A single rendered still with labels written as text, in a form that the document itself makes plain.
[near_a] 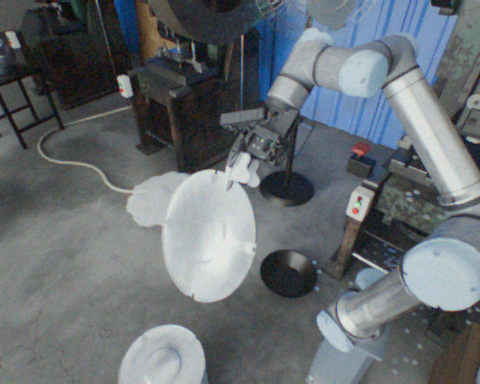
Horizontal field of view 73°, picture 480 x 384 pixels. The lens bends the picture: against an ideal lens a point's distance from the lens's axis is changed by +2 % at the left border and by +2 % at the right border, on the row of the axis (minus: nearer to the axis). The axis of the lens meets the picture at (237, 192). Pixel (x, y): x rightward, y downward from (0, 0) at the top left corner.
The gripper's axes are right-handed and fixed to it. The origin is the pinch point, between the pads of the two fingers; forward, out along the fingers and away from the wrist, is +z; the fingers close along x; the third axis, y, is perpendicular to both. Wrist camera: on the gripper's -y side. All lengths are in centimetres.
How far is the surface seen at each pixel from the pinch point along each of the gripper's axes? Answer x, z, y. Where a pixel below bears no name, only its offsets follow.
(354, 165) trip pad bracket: 81, -29, -4
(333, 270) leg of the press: 124, 20, 3
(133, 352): 34, 72, -22
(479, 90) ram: 70, -67, 23
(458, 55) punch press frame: 59, -70, 14
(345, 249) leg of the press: 110, 6, 5
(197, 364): 43, 62, -3
